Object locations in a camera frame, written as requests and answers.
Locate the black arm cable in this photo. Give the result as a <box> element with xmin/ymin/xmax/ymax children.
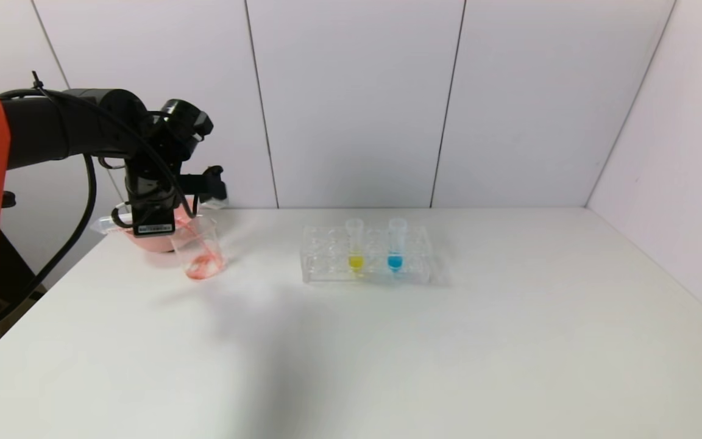
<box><xmin>0</xmin><ymin>72</ymin><xmax>196</xmax><ymax>331</ymax></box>

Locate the test tube with yellow pigment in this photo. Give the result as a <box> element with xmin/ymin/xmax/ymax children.
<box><xmin>345</xmin><ymin>218</ymin><xmax>366</xmax><ymax>277</ymax></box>

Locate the test tube with red pigment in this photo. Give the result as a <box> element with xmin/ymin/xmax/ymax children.
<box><xmin>90</xmin><ymin>210</ymin><xmax>204</xmax><ymax>240</ymax></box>

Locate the clear plastic test tube rack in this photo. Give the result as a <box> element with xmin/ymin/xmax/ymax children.
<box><xmin>300</xmin><ymin>224</ymin><xmax>435</xmax><ymax>285</ymax></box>

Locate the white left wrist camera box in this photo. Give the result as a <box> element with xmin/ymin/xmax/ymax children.
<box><xmin>201</xmin><ymin>165</ymin><xmax>229</xmax><ymax>209</ymax></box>

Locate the pink bowl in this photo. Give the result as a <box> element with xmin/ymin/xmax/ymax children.
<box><xmin>119</xmin><ymin>197</ymin><xmax>200</xmax><ymax>254</ymax></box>

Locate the test tube with blue pigment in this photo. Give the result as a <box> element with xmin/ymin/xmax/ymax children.
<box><xmin>386</xmin><ymin>218</ymin><xmax>407</xmax><ymax>274</ymax></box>

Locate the clear glass beaker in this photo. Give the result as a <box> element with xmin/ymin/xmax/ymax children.
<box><xmin>169</xmin><ymin>215</ymin><xmax>229</xmax><ymax>282</ymax></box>

